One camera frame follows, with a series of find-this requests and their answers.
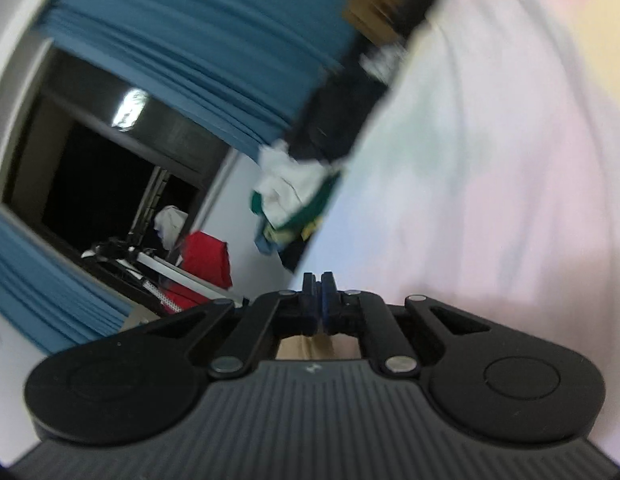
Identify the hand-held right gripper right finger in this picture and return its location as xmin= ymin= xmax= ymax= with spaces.
xmin=321 ymin=272 xmax=491 ymax=377

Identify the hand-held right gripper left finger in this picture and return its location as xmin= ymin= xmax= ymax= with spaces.
xmin=134 ymin=272 xmax=323 ymax=379

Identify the pile of mixed clothes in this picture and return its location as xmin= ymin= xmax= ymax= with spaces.
xmin=250 ymin=141 xmax=343 ymax=273

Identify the clothes drying rack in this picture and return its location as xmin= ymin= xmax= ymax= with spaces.
xmin=80 ymin=237 xmax=251 ymax=313

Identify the red garment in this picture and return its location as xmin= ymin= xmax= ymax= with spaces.
xmin=166 ymin=231 xmax=233 ymax=311

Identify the white garment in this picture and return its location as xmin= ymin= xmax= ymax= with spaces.
xmin=154 ymin=205 xmax=189 ymax=251

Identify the dark cloth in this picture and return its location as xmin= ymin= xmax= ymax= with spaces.
xmin=287 ymin=35 xmax=408 ymax=163

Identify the pastel printed bed sheet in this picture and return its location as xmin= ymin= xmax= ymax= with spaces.
xmin=295 ymin=0 xmax=620 ymax=471

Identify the dark window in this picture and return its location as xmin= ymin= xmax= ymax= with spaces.
xmin=2 ymin=45 xmax=231 ymax=306

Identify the blue curtain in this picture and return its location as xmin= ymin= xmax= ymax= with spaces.
xmin=0 ymin=210 xmax=133 ymax=356
xmin=37 ymin=0 xmax=395 ymax=161

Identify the brown cardboard box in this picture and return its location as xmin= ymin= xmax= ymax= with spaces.
xmin=341 ymin=0 xmax=413 ymax=43

